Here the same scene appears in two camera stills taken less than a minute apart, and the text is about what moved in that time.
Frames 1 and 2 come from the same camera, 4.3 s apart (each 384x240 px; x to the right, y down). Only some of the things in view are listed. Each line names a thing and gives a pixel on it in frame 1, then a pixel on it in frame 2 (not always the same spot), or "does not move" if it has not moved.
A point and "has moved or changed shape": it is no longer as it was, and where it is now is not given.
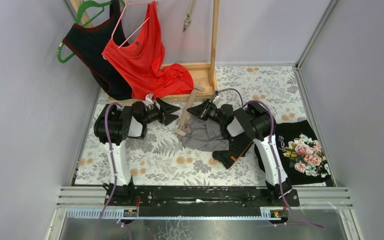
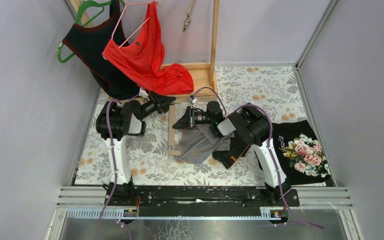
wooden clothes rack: x=204 y=74 does not move
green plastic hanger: x=84 y=4 does not move
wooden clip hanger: x=180 y=129 has moved or changed shape
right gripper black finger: x=201 y=110 to x=188 y=121
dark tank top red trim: x=89 y=44 does not move
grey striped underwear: x=203 y=135 has moved or changed shape
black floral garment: x=303 y=155 does not move
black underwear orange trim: x=238 y=146 does not move
